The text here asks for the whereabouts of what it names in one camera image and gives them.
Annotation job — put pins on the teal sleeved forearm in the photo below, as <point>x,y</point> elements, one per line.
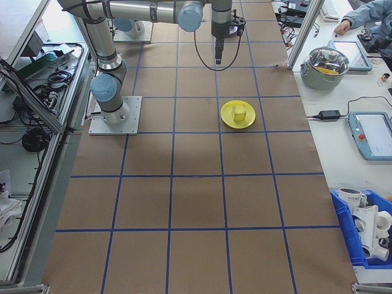
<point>367,13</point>

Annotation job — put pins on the black power brick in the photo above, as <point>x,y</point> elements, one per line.
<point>295,21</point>

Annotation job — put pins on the small black power adapter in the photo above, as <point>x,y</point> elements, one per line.
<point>329,114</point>

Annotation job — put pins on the glass pot lid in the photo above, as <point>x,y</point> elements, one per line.
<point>327,59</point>

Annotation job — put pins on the bare person hand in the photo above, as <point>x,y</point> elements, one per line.
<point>343,27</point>

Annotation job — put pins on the black box with white label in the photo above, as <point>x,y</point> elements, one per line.
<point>295,9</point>

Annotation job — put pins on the teal jacket person torso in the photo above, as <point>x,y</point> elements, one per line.
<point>387,36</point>

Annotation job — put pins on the blue plastic bin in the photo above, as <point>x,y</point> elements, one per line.
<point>344,223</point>

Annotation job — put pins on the blue gray teach pendant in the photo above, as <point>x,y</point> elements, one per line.
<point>373,134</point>
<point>349,55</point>

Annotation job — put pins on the white mug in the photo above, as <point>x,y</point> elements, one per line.
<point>352,198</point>

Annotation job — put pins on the white square base plate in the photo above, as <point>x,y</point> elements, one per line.
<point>147,32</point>
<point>134,116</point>

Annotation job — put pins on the white cloth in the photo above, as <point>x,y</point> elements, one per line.
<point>7,205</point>

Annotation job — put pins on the yellow round plate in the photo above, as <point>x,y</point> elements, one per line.
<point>228,118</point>

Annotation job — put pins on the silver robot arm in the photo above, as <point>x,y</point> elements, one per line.
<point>102,49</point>
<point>128,27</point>

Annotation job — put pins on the gray electronics box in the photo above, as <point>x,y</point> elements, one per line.
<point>33,43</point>

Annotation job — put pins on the white plastic pipe fitting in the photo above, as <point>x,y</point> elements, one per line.
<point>384,222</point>
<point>367,226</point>

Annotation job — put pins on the aluminium frame post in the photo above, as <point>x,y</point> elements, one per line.
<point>303,30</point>

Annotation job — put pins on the white keyboard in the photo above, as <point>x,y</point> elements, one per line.
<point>330,9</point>

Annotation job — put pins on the gray cooking pot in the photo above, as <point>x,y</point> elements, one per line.
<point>318,80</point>

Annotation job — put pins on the yellow foam block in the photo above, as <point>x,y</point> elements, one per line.
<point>239,114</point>

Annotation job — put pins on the yellow object inside pot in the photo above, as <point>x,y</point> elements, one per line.
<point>329,72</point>

